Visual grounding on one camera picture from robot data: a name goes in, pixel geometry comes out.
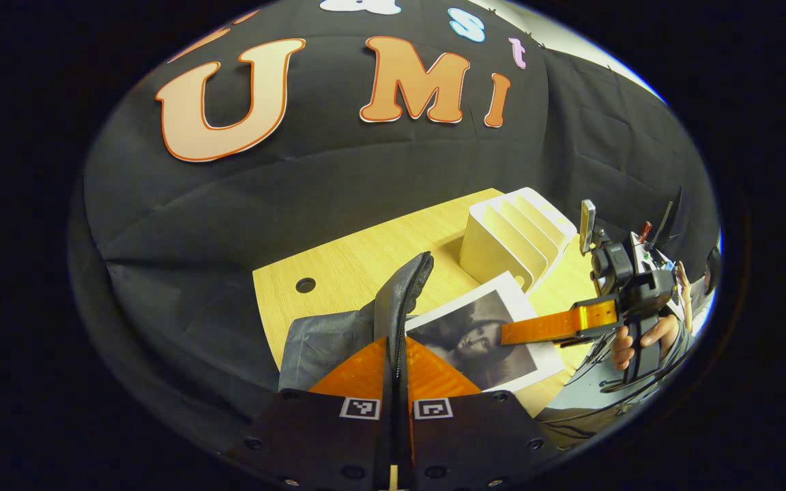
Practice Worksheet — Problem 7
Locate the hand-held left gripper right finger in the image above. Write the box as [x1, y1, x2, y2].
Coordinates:
[400, 334, 561, 491]

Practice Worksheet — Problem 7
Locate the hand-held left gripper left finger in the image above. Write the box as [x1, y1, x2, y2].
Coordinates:
[226, 334, 395, 491]

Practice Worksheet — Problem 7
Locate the grey portrait cover book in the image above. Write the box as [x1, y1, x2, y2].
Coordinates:
[405, 271, 566, 393]

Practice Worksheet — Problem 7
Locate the white bookshelf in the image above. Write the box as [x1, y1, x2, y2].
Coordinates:
[459, 188, 579, 295]

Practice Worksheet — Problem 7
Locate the grey schoolbag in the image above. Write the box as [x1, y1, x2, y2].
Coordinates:
[277, 251, 435, 393]

